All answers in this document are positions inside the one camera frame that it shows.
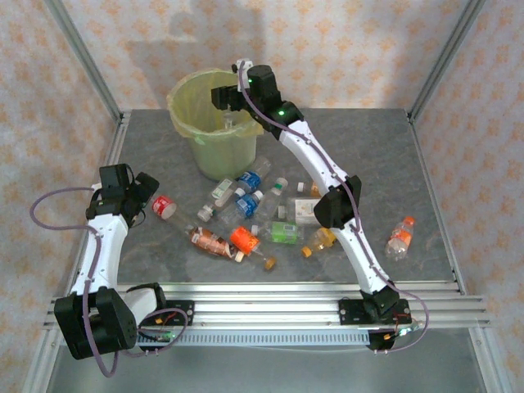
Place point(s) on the clear bottle blue label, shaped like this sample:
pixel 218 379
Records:
pixel 250 180
pixel 245 204

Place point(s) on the grey metal lower shelf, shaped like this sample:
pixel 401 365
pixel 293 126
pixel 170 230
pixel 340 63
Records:
pixel 266 372

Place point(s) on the yellow juice bottle orange cap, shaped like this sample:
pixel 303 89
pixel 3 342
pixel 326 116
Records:
pixel 321 239

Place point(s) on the orange label bottle orange cap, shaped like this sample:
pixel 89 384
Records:
pixel 243 238

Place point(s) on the clear bottle red label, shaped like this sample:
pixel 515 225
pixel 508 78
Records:
pixel 163 206

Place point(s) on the small clear bottle white cap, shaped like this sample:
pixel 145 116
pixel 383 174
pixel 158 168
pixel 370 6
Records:
pixel 204 213

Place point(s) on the small clear plastic bottle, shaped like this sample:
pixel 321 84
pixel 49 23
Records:
pixel 229 120

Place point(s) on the aluminium frame post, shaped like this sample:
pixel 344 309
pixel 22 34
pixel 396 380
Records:
pixel 86 57
pixel 446 57

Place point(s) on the clear bottle green label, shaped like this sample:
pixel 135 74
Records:
pixel 284 231

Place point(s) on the clear bottle white green cap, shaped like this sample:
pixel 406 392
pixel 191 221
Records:
pixel 272 200

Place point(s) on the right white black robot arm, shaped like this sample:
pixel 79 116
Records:
pixel 315 168

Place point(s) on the aluminium side frame rail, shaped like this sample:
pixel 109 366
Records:
pixel 440 204
pixel 116 143

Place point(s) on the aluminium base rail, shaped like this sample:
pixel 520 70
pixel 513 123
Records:
pixel 266 307

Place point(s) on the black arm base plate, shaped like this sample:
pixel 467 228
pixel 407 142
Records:
pixel 182 305
pixel 348 313

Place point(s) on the small bottle green white label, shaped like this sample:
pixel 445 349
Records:
pixel 223 188

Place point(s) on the green plastic bin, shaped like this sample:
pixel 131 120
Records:
pixel 225 159

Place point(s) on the brown orange tea bottle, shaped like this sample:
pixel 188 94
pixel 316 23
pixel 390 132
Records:
pixel 209 241

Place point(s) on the clear bottle white label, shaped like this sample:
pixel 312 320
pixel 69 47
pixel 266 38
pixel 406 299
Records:
pixel 301 209

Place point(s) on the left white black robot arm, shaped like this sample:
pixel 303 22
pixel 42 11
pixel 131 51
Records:
pixel 112 245

